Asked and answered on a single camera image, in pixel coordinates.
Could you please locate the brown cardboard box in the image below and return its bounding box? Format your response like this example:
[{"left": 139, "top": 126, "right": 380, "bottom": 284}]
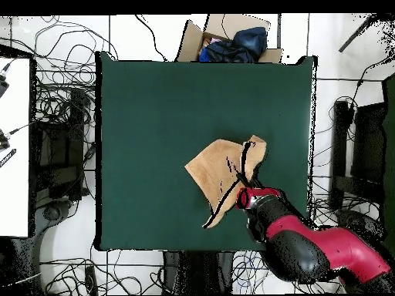
[{"left": 175, "top": 13, "right": 284, "bottom": 65}]

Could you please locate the blue denim garment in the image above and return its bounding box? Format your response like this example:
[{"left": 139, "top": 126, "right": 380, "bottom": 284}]
[{"left": 231, "top": 26, "right": 268, "bottom": 58}]

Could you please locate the black camera device with cable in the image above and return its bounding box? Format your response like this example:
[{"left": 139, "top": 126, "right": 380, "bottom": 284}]
[
  {"left": 0, "top": 58, "right": 17, "bottom": 98},
  {"left": 0, "top": 121, "right": 35, "bottom": 151}
]

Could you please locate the white table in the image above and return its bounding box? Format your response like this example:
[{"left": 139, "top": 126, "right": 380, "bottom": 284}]
[{"left": 0, "top": 56, "right": 32, "bottom": 238}]

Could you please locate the long black cable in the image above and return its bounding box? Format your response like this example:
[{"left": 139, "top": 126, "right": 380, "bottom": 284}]
[{"left": 134, "top": 14, "right": 169, "bottom": 62}]

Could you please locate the tan terry towel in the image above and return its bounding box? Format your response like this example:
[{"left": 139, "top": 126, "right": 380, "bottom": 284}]
[{"left": 184, "top": 134, "right": 268, "bottom": 230}]

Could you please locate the green covered side table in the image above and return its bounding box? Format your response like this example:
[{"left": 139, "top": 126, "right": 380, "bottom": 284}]
[{"left": 380, "top": 72, "right": 395, "bottom": 247}]

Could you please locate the black cable tangle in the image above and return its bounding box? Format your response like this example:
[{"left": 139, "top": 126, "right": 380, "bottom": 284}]
[
  {"left": 231, "top": 52, "right": 395, "bottom": 295},
  {"left": 0, "top": 15, "right": 174, "bottom": 296}
]

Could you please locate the grey stand base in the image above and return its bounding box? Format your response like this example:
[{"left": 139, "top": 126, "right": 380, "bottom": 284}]
[
  {"left": 334, "top": 207, "right": 387, "bottom": 240},
  {"left": 35, "top": 198, "right": 73, "bottom": 229}
]

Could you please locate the black perforated strip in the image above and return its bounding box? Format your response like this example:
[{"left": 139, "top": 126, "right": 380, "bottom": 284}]
[{"left": 0, "top": 148, "right": 17, "bottom": 169}]

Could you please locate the black stand frame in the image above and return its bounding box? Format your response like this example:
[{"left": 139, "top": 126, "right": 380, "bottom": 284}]
[
  {"left": 30, "top": 87, "right": 95, "bottom": 204},
  {"left": 329, "top": 99, "right": 388, "bottom": 212}
]

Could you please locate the black power strip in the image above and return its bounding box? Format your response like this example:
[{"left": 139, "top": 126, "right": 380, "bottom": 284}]
[{"left": 83, "top": 264, "right": 99, "bottom": 296}]

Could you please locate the dark green table cloth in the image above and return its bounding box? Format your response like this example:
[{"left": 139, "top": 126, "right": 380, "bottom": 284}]
[{"left": 94, "top": 50, "right": 319, "bottom": 252}]

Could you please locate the black metal bar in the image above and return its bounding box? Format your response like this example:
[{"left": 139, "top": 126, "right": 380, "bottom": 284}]
[{"left": 338, "top": 13, "right": 377, "bottom": 53}]

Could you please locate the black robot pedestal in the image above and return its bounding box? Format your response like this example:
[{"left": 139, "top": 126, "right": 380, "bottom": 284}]
[{"left": 162, "top": 250, "right": 235, "bottom": 295}]

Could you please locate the pink garment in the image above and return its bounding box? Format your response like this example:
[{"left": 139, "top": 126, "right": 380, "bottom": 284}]
[{"left": 201, "top": 36, "right": 222, "bottom": 49}]

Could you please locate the dark navy garment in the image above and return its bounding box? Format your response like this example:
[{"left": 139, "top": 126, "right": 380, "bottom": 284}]
[{"left": 198, "top": 38, "right": 262, "bottom": 64}]

